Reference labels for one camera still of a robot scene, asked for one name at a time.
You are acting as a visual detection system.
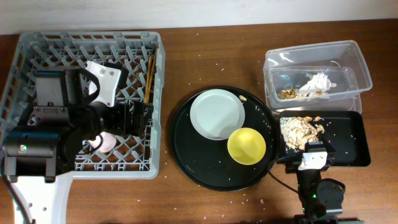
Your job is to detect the peanut on tray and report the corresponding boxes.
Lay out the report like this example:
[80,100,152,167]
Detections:
[239,95,247,101]

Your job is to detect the round black tray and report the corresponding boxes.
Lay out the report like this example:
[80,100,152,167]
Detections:
[168,86,280,191]

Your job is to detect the wooden chopstick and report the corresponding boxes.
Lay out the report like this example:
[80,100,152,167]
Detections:
[144,56,152,103]
[144,54,157,103]

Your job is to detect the left wooden chopstick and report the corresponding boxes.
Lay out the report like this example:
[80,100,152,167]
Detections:
[144,56,152,103]

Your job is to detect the inner clear plastic bin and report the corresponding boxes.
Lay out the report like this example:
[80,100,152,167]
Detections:
[264,66,361,113]

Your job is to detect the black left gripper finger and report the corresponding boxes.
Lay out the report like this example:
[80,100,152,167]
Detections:
[133,101,154,117]
[133,116,150,136]

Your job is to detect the yellow bowl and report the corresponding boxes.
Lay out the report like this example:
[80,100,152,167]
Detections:
[227,128,267,166]

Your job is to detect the gold foil wrapper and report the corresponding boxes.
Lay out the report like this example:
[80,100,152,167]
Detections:
[277,89,325,100]

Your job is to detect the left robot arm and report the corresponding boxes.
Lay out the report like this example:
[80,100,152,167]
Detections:
[1,68,153,184]

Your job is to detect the grey plastic dishwasher rack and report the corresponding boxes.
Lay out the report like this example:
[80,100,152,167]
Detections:
[1,32,165,179]

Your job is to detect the right wooden chopstick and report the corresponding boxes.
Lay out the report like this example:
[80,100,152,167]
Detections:
[144,54,157,103]

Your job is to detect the white tissue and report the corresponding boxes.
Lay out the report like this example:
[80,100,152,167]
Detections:
[298,72,337,97]

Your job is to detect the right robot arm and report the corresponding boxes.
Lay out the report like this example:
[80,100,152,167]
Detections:
[285,141,346,224]

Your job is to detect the grey round plate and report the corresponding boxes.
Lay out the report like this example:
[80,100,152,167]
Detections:
[190,89,246,141]

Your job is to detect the black rectangular tray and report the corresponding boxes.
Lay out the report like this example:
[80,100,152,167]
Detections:
[279,110,371,167]

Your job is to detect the nut shell food scraps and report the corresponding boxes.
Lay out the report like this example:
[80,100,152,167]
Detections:
[279,116,325,150]

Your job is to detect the clear plastic bin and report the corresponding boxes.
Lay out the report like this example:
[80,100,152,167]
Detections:
[263,40,373,113]
[264,66,361,113]

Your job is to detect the pink cup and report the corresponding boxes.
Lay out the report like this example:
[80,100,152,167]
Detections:
[88,132,116,153]

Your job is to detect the outer clear plastic bin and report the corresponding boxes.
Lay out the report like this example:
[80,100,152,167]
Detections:
[263,40,373,113]

